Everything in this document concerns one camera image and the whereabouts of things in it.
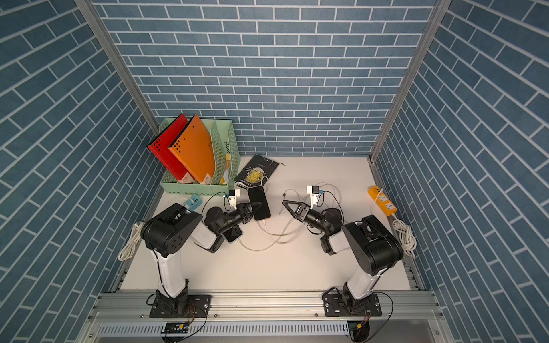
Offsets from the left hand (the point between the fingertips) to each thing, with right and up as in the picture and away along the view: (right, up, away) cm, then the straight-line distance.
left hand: (265, 208), depth 85 cm
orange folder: (-35, +26, +15) cm, 46 cm away
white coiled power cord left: (-58, -19, +4) cm, 61 cm away
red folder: (-44, +25, +2) cm, 50 cm away
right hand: (+8, +1, -6) cm, 10 cm away
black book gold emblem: (-8, +15, +27) cm, 31 cm away
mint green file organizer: (-25, +23, +32) cm, 47 cm away
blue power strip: (-35, +1, +13) cm, 37 cm away
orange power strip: (+54, +1, +15) cm, 56 cm away
